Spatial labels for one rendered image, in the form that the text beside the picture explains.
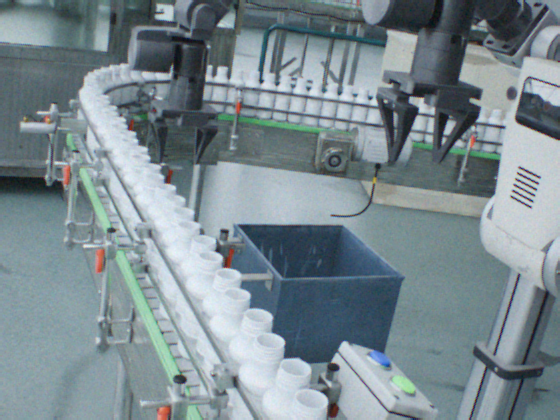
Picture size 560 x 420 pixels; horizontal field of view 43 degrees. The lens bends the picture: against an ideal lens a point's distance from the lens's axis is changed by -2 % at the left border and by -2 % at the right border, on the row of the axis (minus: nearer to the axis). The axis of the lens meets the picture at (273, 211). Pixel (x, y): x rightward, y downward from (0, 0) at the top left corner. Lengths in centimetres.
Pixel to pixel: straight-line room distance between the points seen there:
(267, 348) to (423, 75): 36
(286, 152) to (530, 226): 158
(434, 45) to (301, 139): 195
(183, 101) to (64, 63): 313
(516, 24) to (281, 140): 146
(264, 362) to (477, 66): 454
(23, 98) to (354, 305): 300
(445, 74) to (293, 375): 37
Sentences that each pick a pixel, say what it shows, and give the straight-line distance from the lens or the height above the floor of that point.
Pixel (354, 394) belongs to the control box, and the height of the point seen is 109.
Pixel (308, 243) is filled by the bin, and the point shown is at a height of 90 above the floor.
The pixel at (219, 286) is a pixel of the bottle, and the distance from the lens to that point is 101.
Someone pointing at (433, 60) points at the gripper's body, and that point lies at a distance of 84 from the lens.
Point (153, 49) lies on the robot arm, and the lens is 117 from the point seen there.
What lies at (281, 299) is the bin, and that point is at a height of 90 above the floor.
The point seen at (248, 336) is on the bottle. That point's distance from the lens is 92.
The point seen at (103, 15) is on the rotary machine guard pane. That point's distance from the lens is 432.
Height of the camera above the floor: 160
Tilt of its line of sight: 20 degrees down
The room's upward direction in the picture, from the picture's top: 10 degrees clockwise
